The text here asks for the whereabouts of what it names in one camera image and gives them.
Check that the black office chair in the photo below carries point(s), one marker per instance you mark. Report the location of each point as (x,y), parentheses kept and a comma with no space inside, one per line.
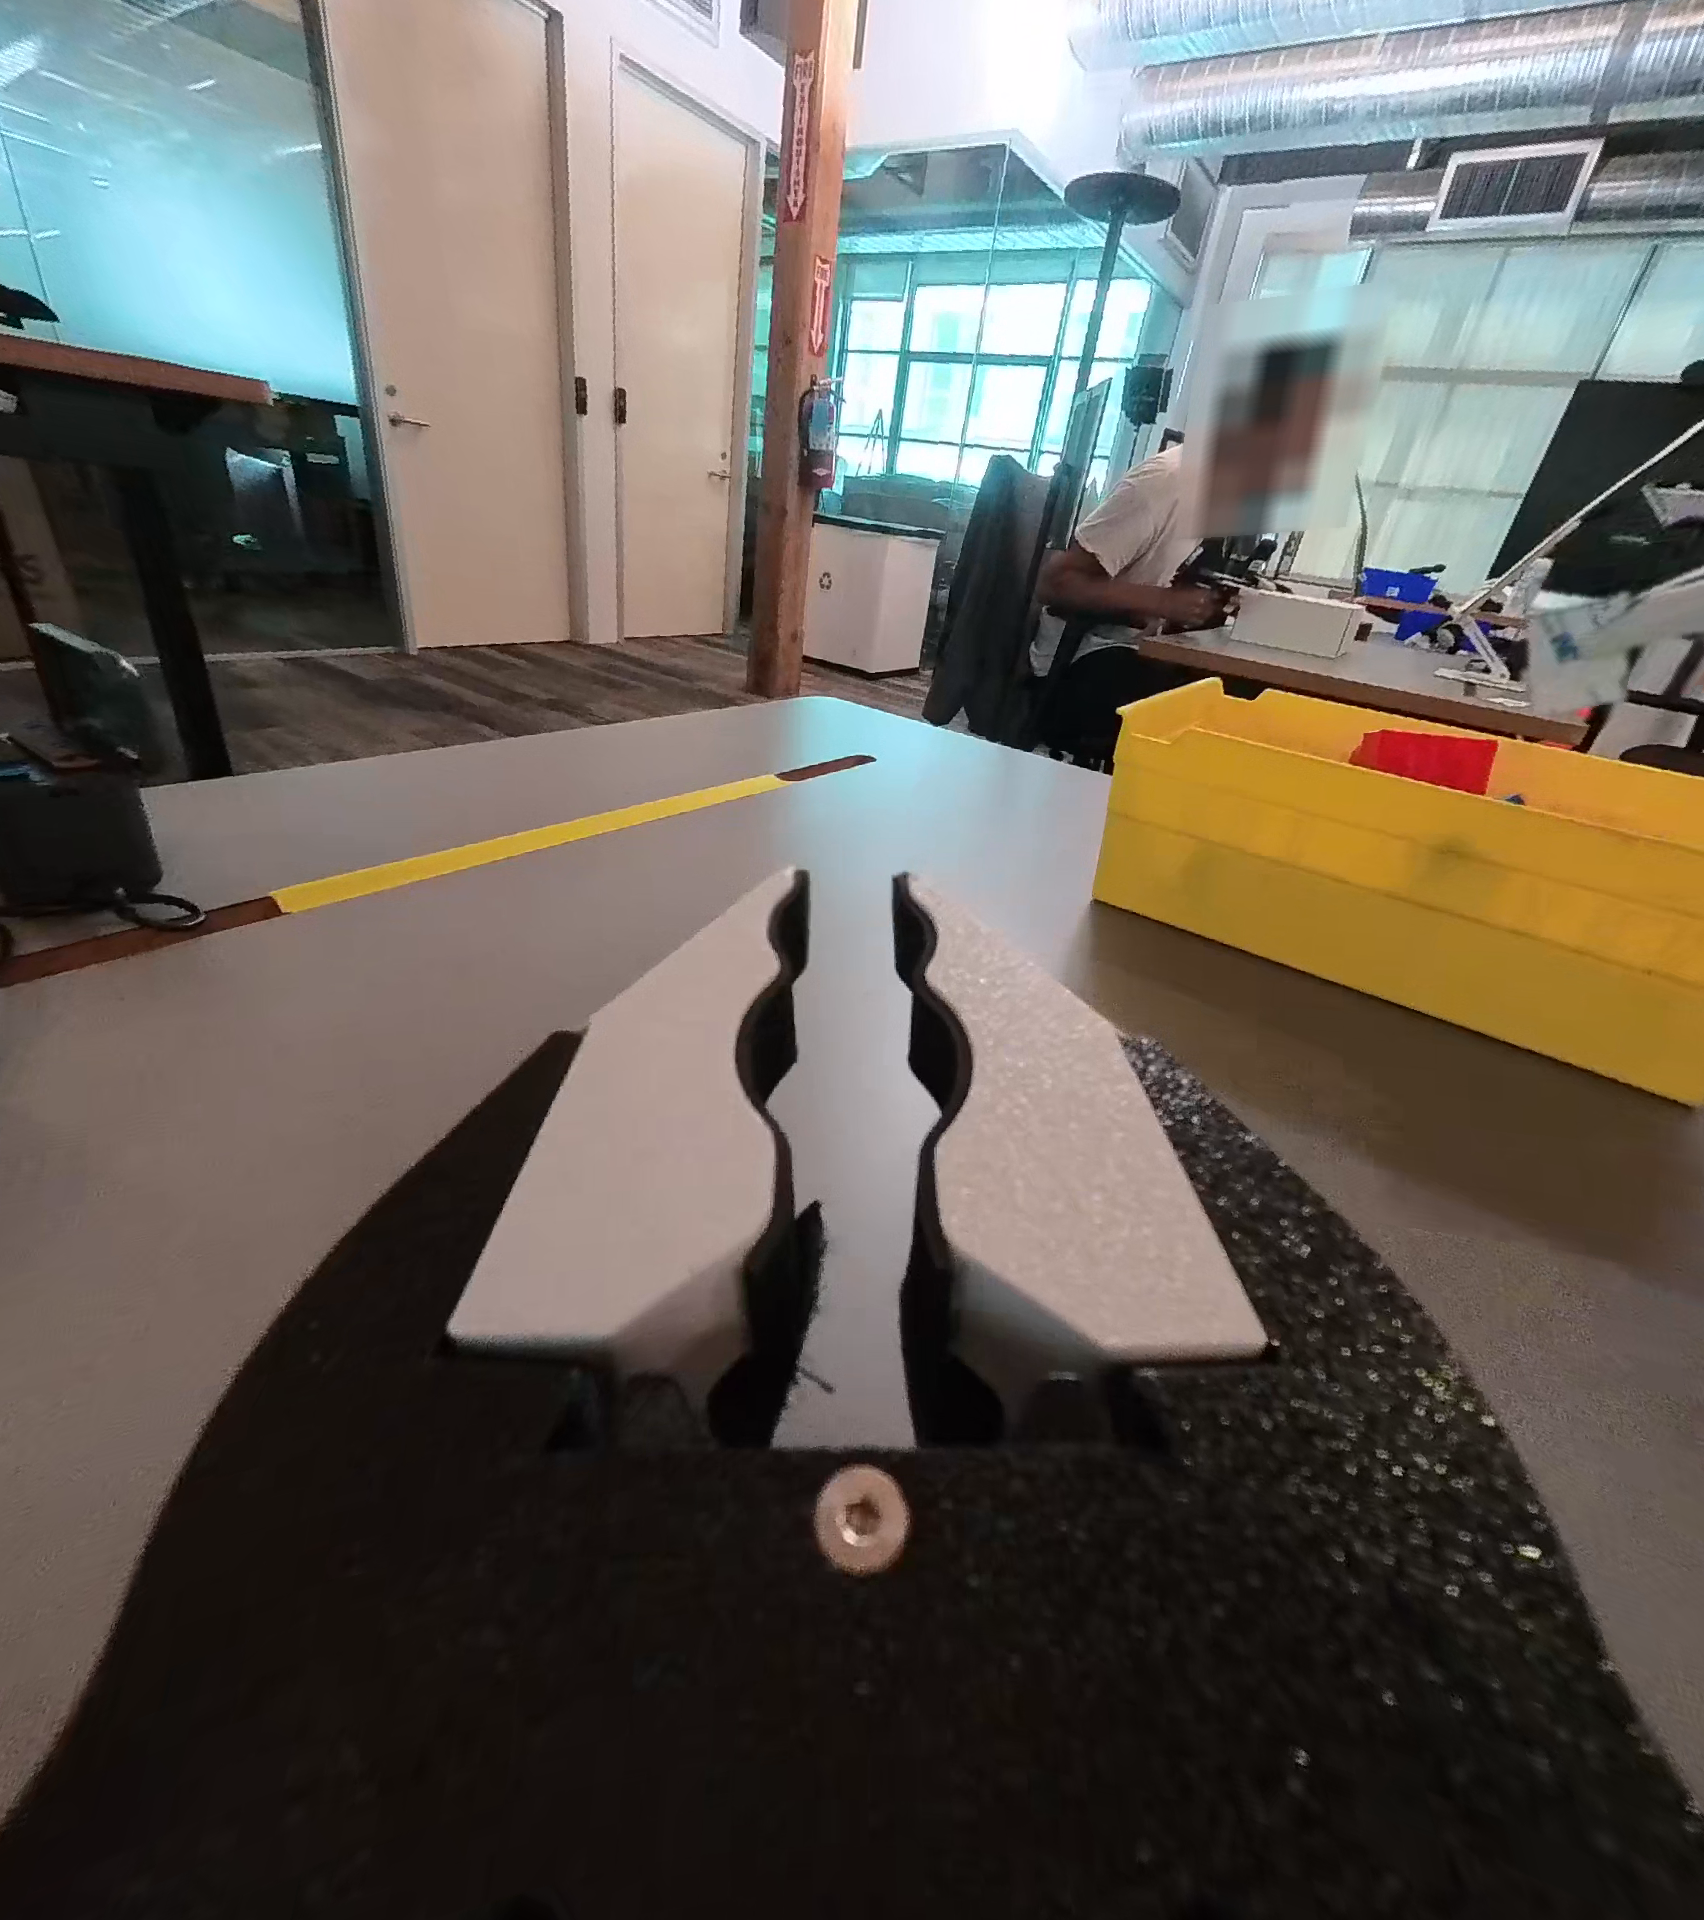
(995,600)

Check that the yellow plastic bin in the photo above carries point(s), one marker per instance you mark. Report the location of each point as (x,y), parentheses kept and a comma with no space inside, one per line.
(1392,914)

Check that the wooden support post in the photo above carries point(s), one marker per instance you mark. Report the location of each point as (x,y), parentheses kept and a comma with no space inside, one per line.
(793,524)

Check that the red block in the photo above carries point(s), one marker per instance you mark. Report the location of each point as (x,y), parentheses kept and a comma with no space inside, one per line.
(1423,758)

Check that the silver ventilation duct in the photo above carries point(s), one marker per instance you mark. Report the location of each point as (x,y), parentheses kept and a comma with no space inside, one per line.
(1392,75)

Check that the wall vent grille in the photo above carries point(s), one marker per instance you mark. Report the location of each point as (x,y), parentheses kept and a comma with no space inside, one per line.
(1513,183)

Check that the white door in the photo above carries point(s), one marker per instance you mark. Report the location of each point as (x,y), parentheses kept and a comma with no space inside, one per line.
(462,300)
(686,374)

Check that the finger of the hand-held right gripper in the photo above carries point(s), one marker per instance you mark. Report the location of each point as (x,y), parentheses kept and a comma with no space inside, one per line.
(1692,600)

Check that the black speaker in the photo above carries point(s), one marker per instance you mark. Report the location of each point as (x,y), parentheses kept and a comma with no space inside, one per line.
(1150,398)

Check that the red arrow sign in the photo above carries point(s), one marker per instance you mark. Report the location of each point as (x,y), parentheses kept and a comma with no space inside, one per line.
(820,309)
(801,134)

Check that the black floor lamp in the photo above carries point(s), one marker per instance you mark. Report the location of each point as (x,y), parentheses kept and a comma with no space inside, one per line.
(1123,193)

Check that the blue plastic bin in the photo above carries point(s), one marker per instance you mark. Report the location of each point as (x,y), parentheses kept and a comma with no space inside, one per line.
(1400,582)
(1425,624)

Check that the dark grey charger box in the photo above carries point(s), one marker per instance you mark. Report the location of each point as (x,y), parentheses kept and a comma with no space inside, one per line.
(57,833)

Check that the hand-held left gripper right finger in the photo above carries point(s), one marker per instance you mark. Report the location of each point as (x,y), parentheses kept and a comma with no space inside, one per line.
(1077,1185)

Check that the wooden desk with black legs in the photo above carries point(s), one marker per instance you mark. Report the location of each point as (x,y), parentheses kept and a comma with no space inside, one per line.
(42,361)

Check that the black monitor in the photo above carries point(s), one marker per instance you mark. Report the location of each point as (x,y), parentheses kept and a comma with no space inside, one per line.
(1602,451)

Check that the white recycling bin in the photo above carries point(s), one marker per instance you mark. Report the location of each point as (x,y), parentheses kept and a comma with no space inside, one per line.
(875,600)

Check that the wooden work table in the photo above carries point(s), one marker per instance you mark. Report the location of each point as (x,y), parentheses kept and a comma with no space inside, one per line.
(1316,675)

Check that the white box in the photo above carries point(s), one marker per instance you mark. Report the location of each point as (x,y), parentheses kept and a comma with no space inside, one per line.
(1294,622)

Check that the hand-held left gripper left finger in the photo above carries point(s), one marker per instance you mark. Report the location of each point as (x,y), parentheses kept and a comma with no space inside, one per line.
(643,1171)

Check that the red fire extinguisher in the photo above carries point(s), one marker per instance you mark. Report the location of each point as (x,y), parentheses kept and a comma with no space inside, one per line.
(818,435)

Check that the yellow tape strip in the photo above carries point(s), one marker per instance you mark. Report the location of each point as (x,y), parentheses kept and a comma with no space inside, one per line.
(523,849)

